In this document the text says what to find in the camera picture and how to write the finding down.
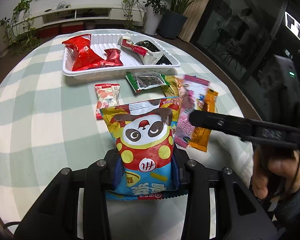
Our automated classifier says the red storage box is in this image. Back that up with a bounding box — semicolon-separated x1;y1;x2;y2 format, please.
37;25;59;38
61;22;84;34

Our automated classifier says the small dark red packet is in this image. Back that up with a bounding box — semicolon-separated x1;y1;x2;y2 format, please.
103;48;123;67

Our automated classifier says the red storage box right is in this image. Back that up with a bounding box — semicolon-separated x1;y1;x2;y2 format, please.
61;22;84;34

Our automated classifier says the trailing vine plant right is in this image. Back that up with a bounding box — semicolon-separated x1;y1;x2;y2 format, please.
121;0;147;31

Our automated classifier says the red storage box left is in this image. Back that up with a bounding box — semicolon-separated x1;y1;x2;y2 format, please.
37;25;59;38

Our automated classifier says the plant in white pot right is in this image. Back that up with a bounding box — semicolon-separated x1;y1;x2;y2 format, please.
144;0;167;36

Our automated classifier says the glass sliding door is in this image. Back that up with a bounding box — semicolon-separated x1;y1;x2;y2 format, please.
192;0;300;118

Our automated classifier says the plant in white pot left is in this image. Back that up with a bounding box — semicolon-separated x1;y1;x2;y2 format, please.
0;17;10;58

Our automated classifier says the grey right sleeve forearm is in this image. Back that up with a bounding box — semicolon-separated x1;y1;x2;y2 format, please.
250;164;300;240

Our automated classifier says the pink minion snack bag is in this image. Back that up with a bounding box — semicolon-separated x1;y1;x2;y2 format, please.
174;75;210;148

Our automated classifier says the black snack bag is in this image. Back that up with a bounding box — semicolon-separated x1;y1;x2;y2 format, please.
135;40;172;65

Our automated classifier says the white plastic tray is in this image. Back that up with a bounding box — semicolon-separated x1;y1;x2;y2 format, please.
62;32;180;80

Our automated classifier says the trailing vine plant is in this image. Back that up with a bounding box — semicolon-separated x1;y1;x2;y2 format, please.
121;0;147;31
8;0;40;55

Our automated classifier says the green seed packet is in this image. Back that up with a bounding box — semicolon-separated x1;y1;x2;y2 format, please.
125;72;170;93

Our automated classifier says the panda cartoon snack bag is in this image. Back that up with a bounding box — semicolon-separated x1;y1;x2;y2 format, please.
100;97;183;199

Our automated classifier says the gold snack packet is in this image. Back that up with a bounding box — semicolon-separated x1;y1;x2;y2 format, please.
161;75;186;98

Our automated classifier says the right hand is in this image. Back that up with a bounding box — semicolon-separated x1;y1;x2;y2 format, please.
251;146;300;200

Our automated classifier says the beige curtain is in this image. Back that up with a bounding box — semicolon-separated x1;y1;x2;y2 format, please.
178;0;209;42

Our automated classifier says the trailing vine plant left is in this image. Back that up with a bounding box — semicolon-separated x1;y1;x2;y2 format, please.
8;0;40;55

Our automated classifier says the large leaf plant dark pot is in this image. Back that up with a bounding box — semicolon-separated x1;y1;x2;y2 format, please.
160;0;220;40

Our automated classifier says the white tv console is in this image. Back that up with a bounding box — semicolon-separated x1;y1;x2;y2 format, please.
27;3;145;30

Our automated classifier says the large red snack bag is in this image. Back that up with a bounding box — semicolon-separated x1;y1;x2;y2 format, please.
62;34;106;72

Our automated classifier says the plant in white pot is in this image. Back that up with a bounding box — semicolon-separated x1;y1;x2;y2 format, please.
0;17;10;58
144;0;167;36

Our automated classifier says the white red fruit packet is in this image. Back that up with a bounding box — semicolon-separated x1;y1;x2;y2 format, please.
95;83;120;120

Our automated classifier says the white red snack bag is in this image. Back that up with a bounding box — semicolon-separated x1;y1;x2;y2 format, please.
117;32;165;66

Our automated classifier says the orange snack bag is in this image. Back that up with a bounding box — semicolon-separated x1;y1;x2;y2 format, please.
188;88;220;153

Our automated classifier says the green checked tablecloth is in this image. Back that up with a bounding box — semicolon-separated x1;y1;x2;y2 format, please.
0;34;253;239

